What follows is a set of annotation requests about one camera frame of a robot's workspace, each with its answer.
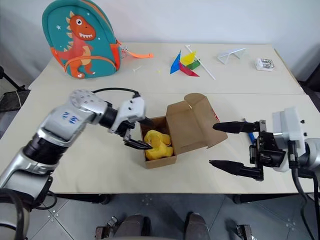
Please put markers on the black tripod leg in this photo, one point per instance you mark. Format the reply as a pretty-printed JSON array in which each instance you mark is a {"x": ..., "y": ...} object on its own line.
[{"x": 11, "y": 81}]

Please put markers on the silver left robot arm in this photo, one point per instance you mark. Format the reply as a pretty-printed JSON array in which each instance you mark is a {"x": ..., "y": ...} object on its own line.
[{"x": 62, "y": 120}]

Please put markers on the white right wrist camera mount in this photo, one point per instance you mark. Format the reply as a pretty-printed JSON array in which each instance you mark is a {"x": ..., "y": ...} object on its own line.
[{"x": 290, "y": 130}]

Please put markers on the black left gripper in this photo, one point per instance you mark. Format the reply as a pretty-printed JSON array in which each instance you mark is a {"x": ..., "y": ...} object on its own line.
[{"x": 127, "y": 126}]

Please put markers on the small white plastic pin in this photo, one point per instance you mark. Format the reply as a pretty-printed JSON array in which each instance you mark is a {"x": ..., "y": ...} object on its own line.
[{"x": 136, "y": 69}]

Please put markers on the teal dinosaur backpack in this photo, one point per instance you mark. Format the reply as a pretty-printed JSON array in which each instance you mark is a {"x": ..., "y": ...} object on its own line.
[{"x": 100, "y": 50}]

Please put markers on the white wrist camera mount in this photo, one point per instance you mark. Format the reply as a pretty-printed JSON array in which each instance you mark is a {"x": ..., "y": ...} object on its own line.
[
  {"x": 130, "y": 110},
  {"x": 290, "y": 130}
]

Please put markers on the blue pen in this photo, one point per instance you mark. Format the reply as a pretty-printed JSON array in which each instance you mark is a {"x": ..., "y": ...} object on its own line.
[{"x": 251, "y": 137}]

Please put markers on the small white dice charm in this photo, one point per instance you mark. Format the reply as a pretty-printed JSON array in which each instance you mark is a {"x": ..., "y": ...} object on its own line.
[{"x": 124, "y": 48}]

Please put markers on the brown cardboard box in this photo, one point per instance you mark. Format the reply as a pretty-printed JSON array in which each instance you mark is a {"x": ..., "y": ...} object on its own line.
[{"x": 195, "y": 125}]

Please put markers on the black flat stand base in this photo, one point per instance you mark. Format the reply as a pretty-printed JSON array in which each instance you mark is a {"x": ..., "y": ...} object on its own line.
[{"x": 10, "y": 101}]

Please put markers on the small metal bracket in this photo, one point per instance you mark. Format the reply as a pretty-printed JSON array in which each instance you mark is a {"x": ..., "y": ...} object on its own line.
[
  {"x": 105, "y": 230},
  {"x": 243, "y": 232}
]

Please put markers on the red tape seal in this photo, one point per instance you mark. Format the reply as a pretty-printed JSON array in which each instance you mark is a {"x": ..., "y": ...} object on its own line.
[{"x": 216, "y": 116}]

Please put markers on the dark brown rounded shape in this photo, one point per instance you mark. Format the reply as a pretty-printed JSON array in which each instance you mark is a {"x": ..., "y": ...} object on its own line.
[
  {"x": 133, "y": 227},
  {"x": 198, "y": 226}
]

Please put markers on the small white plug adapter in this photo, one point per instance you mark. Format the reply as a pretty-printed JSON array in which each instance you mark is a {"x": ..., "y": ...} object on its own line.
[{"x": 260, "y": 64}]

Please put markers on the black table caster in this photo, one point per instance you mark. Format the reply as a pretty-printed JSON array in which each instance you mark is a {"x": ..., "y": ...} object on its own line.
[
  {"x": 238, "y": 200},
  {"x": 105, "y": 199}
]

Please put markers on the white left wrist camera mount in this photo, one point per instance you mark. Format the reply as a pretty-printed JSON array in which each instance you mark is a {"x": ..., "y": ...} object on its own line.
[{"x": 130, "y": 110}]

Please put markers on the colourful pinwheel with white stick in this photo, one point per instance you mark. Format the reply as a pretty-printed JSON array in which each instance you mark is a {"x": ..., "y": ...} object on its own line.
[{"x": 176, "y": 64}]

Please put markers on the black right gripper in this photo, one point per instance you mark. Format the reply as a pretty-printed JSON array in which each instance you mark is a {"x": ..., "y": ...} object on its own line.
[{"x": 268, "y": 150}]

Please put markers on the black equipment beside table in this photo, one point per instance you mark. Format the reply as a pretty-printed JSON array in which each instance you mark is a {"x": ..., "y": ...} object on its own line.
[{"x": 312, "y": 82}]

